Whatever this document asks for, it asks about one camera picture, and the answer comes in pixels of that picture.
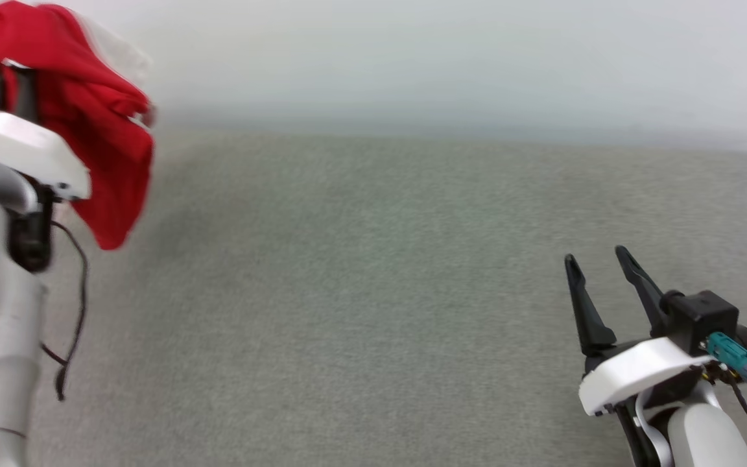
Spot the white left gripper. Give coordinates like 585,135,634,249
0,67,93,202

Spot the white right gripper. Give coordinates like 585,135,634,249
564,245,718,417

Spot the red basketball jersey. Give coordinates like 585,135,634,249
0,0,157,252

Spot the grey fabric sofa seat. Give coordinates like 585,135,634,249
23,126,747,467

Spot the teal right cable connector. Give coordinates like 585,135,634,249
704,332,747,388

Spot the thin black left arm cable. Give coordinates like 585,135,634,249
40,221,89,401

